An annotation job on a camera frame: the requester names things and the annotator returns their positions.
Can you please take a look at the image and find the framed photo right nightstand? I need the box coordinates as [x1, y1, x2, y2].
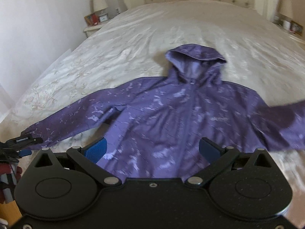
[290, 21, 304, 36]

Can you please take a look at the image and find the purple patterned hooded jacket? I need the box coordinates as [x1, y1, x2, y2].
[25, 44, 304, 179]

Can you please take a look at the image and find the small clock on nightstand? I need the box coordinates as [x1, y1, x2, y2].
[99, 14, 109, 22]

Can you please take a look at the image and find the white left nightstand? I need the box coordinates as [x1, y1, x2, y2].
[83, 21, 109, 38]

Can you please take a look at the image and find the red picture frame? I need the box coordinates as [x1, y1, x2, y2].
[84, 14, 99, 26]

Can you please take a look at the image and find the white embroidered bedspread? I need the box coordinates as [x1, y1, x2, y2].
[1, 1, 304, 190]

